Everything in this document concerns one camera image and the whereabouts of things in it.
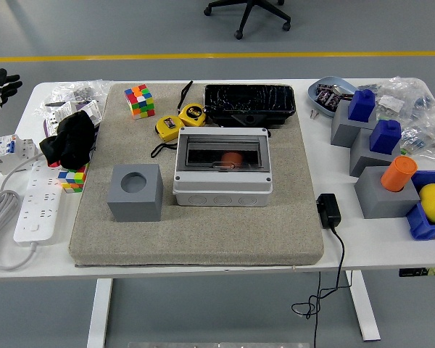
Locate blue-grey dish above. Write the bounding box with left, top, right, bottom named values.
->
left=307, top=75, right=358, bottom=117

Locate smoked transparent box lid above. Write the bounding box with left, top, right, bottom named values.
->
left=183, top=136, right=265, bottom=172

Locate white power strip with cord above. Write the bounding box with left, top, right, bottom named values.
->
left=0, top=154, right=63, bottom=271

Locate black office chair base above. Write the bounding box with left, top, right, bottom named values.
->
left=204, top=0, right=292, bottom=40

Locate black power adapter with cord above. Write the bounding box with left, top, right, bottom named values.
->
left=291, top=193, right=355, bottom=348

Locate black table control panel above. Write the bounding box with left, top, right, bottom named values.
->
left=399, top=267, right=435, bottom=278

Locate orange cylinder battery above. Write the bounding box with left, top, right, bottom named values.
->
left=220, top=151, right=244, bottom=168
left=380, top=155, right=419, bottom=193

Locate white purple package box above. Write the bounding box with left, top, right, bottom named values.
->
left=43, top=99, right=104, bottom=137

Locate white table leg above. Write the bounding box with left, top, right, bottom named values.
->
left=86, top=278, right=114, bottom=348
left=346, top=270, right=381, bottom=341

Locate grey block with round hole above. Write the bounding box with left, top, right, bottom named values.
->
left=354, top=165, right=421, bottom=220
left=107, top=163, right=164, bottom=223

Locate grey-brown fabric mat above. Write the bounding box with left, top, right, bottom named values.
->
left=68, top=82, right=326, bottom=268

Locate yellow tape measure 5m print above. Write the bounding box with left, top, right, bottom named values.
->
left=176, top=80, right=207, bottom=127

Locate yellow tape measure black label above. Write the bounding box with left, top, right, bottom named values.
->
left=150, top=115, right=186, bottom=159

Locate white circuit breaker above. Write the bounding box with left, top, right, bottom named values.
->
left=0, top=133, right=39, bottom=177

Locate colourful puzzle cube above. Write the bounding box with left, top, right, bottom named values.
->
left=124, top=84, right=156, bottom=120
left=57, top=162, right=90, bottom=194

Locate black cloth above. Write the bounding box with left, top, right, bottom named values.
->
left=38, top=110, right=97, bottom=170

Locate blue plastic bin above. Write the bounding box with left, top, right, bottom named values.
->
left=405, top=170, right=435, bottom=241

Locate grey plastic junction box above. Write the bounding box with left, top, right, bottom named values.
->
left=172, top=126, right=274, bottom=207

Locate black plastic tray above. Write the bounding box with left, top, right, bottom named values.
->
left=204, top=84, right=297, bottom=128

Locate blue plastic block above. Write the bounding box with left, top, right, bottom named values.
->
left=369, top=119, right=402, bottom=154
left=347, top=88, right=377, bottom=123

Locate grey block holder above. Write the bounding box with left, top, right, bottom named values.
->
left=349, top=127, right=402, bottom=178
left=330, top=99, right=378, bottom=148

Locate clear plastic bag of parts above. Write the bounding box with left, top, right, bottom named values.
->
left=400, top=115, right=435, bottom=160
left=34, top=79, right=112, bottom=117
left=358, top=75, right=435, bottom=120

